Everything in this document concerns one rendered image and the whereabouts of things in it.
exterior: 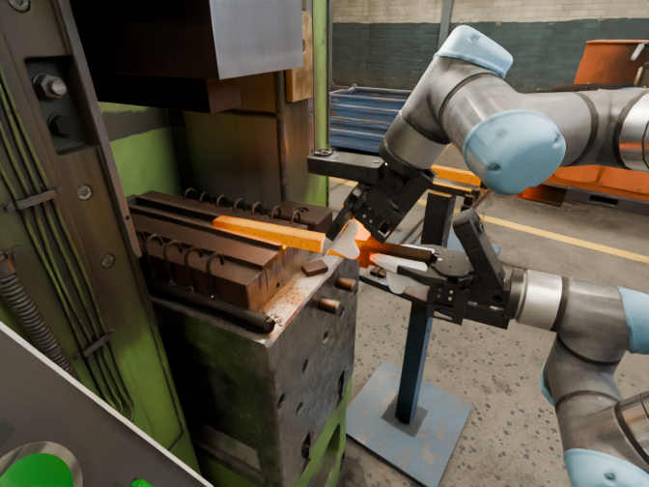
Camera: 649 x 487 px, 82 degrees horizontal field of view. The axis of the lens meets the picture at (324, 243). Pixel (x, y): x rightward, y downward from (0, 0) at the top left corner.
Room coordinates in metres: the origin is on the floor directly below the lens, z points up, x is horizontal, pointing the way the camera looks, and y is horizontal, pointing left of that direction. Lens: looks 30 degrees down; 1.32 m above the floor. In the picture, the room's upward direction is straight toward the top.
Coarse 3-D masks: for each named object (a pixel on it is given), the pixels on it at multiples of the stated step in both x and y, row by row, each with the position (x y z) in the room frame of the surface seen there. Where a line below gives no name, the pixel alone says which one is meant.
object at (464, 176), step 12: (432, 168) 0.94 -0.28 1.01; (444, 168) 0.93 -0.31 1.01; (456, 180) 0.90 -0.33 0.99; (468, 180) 0.88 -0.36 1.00; (480, 180) 0.86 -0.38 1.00; (528, 192) 0.81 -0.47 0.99; (540, 192) 0.79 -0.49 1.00; (552, 192) 0.78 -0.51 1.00; (564, 192) 0.77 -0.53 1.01; (552, 204) 0.77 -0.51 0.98
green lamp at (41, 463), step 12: (36, 456) 0.13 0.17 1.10; (48, 456) 0.13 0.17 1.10; (12, 468) 0.12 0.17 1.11; (24, 468) 0.12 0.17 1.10; (36, 468) 0.12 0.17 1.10; (48, 468) 0.13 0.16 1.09; (60, 468) 0.13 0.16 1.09; (0, 480) 0.11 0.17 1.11; (12, 480) 0.11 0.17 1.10; (24, 480) 0.12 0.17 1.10; (36, 480) 0.12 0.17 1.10; (48, 480) 0.12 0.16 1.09; (60, 480) 0.12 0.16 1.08; (72, 480) 0.13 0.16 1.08
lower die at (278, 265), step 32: (160, 192) 0.81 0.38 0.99; (160, 224) 0.65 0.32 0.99; (192, 224) 0.64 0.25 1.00; (288, 224) 0.65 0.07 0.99; (160, 256) 0.55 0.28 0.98; (192, 256) 0.55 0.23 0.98; (224, 256) 0.54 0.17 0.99; (256, 256) 0.53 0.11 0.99; (288, 256) 0.58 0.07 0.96; (224, 288) 0.48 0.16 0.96; (256, 288) 0.49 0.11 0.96
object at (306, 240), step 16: (224, 224) 0.62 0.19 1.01; (240, 224) 0.61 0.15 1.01; (256, 224) 0.61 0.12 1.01; (272, 224) 0.60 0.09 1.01; (272, 240) 0.57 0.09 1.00; (288, 240) 0.56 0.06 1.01; (304, 240) 0.54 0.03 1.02; (320, 240) 0.54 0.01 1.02; (368, 240) 0.52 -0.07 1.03; (368, 256) 0.49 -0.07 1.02; (400, 256) 0.47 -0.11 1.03; (416, 256) 0.46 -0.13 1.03
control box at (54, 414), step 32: (0, 352) 0.17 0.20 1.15; (32, 352) 0.18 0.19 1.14; (0, 384) 0.15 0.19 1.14; (32, 384) 0.16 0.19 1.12; (64, 384) 0.17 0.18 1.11; (0, 416) 0.14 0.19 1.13; (32, 416) 0.15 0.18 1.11; (64, 416) 0.16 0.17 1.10; (96, 416) 0.17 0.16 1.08; (0, 448) 0.12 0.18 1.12; (32, 448) 0.13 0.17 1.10; (64, 448) 0.14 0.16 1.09; (96, 448) 0.15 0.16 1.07; (128, 448) 0.16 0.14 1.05; (160, 448) 0.18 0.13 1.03; (96, 480) 0.14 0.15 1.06; (128, 480) 0.15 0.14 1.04; (160, 480) 0.16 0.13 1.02; (192, 480) 0.17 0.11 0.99
